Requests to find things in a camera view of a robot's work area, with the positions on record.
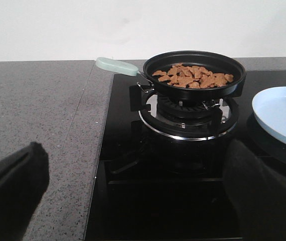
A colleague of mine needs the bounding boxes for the brown meat slices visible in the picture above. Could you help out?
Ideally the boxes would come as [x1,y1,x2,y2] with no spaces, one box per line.
[152,63,234,89]

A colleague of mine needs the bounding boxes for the black glass cooktop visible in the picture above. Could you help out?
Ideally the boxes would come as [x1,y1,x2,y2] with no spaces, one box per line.
[85,70,286,240]

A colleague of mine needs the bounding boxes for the black frying pan mint handle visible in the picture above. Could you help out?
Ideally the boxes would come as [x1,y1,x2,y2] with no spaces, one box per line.
[95,51,246,101]

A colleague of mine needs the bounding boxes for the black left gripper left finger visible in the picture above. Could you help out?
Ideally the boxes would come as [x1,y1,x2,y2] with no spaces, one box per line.
[0,142,49,240]

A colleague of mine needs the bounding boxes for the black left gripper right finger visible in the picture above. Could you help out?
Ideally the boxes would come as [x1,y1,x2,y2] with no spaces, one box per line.
[223,140,286,240]

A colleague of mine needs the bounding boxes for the light blue plate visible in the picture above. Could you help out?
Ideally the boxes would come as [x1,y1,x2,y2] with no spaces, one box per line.
[252,86,286,144]

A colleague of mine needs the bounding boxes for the left gas burner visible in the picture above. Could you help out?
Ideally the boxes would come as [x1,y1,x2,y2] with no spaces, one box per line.
[129,84,239,141]

